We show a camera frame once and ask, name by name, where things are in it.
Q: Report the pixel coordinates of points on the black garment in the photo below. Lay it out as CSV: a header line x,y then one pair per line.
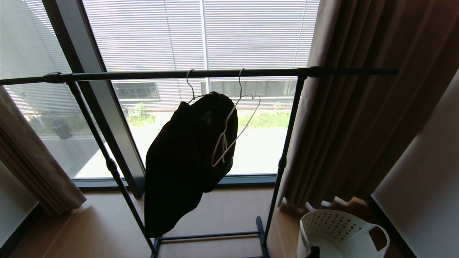
x,y
179,161

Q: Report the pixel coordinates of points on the brown curtain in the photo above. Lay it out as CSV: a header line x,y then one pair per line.
x,y
32,168
358,107

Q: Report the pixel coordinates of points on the window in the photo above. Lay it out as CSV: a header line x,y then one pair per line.
x,y
86,53

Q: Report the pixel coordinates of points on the white laundry basket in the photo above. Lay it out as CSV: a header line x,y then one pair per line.
x,y
322,222

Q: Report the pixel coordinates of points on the black clothes rack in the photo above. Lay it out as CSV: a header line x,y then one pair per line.
x,y
179,74

